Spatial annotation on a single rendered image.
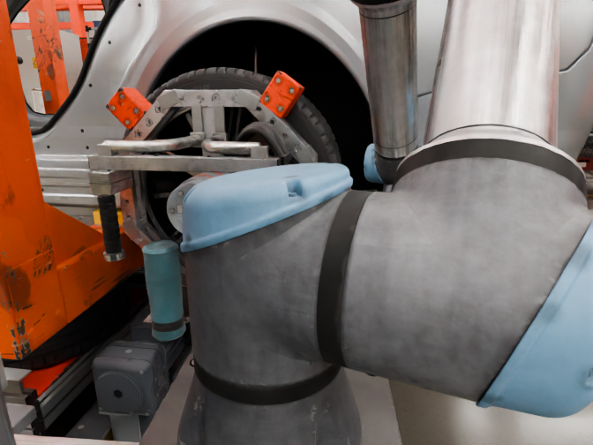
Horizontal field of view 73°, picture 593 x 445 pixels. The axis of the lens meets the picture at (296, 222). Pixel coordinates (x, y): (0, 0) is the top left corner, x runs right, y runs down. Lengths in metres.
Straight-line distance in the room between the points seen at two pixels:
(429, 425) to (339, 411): 1.33
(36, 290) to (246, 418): 0.90
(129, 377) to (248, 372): 0.99
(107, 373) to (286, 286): 1.08
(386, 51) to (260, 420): 0.48
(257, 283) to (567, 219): 0.17
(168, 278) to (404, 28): 0.79
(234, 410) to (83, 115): 1.31
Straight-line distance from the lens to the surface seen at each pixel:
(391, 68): 0.61
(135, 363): 1.25
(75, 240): 1.27
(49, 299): 1.18
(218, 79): 1.13
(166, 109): 1.10
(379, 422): 0.41
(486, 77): 0.30
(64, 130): 1.56
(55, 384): 1.50
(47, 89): 4.41
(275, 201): 0.22
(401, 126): 0.67
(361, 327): 0.22
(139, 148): 0.93
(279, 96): 1.01
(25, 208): 1.10
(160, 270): 1.06
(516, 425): 1.76
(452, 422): 1.68
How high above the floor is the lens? 1.09
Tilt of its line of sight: 17 degrees down
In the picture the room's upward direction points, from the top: straight up
